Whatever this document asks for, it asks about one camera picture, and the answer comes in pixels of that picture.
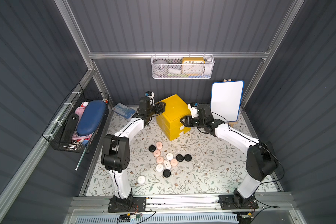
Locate yellow three-drawer cabinet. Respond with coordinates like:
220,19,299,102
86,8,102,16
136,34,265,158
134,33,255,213
156,94,191,141

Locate black earphone case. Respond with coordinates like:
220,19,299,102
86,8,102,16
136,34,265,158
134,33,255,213
184,154,192,161
175,154,185,162
148,145,156,152
162,169,171,178

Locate black earphone case bottom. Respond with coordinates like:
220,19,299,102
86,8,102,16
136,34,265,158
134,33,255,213
162,169,171,178

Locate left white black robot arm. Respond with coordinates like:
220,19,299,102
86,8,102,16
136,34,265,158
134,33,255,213
101,96,166,200

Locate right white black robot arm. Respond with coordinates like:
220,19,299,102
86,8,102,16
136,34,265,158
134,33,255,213
180,103,281,204

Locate white earphone case upper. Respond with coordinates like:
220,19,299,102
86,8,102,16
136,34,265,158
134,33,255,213
166,153,174,161

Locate white earphone case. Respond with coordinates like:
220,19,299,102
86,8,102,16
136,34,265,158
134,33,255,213
163,160,172,169
155,164,164,172
166,153,174,161

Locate white tape roll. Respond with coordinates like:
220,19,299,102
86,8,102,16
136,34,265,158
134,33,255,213
152,60,168,76

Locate pink earphone case right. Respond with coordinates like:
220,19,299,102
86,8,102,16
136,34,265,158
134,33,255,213
170,159,178,167

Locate white earphone case centre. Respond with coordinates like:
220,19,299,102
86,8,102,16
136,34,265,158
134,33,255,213
163,160,172,169

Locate yellow alarm clock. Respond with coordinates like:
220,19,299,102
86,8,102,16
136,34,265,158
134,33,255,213
181,57,205,76

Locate blue oval case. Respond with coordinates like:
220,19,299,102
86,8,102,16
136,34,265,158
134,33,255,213
76,100,107,136

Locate white earphone case lower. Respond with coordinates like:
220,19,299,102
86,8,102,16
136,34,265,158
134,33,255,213
155,164,164,172

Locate white earphone case isolated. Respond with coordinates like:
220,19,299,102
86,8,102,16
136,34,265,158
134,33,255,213
137,175,146,184

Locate pink items in basket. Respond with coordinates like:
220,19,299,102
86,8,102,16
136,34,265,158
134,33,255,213
71,101,92,145

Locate black object in basket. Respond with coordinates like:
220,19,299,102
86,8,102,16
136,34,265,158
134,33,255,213
60,113,79,144

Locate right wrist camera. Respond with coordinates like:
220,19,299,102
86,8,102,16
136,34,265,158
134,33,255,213
188,102,199,118

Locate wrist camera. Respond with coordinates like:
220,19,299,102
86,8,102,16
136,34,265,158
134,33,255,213
188,102,199,118
145,91,155,99

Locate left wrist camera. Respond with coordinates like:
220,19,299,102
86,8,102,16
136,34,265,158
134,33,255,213
145,91,155,99

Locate white board blue frame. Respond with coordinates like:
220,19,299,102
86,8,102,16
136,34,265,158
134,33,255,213
211,80,245,122

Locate white wire wall basket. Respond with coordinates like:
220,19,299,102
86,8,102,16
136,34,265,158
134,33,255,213
151,55,215,79

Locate black wire side basket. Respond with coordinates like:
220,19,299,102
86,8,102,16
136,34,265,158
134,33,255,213
43,85,109,154

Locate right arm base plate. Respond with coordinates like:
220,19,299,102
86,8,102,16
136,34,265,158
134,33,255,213
218,195,259,211

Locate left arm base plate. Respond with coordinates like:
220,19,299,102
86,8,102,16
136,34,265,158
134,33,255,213
107,196,147,213

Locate aluminium front rail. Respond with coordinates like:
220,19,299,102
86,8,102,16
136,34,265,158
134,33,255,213
68,191,297,216

